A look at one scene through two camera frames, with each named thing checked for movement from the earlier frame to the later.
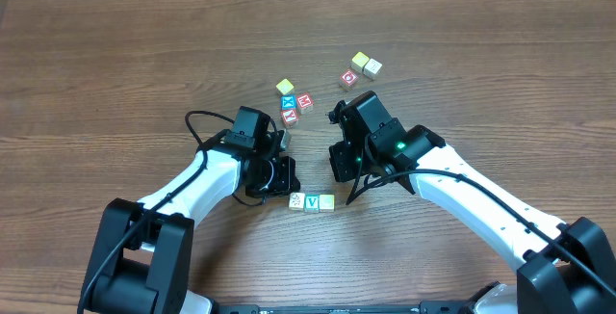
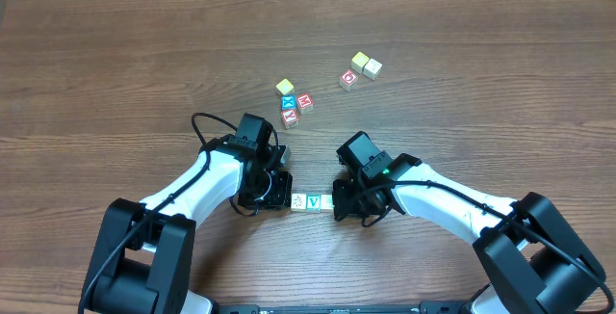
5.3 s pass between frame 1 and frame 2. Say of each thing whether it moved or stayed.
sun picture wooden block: stayed
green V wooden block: stayed
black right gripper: moved
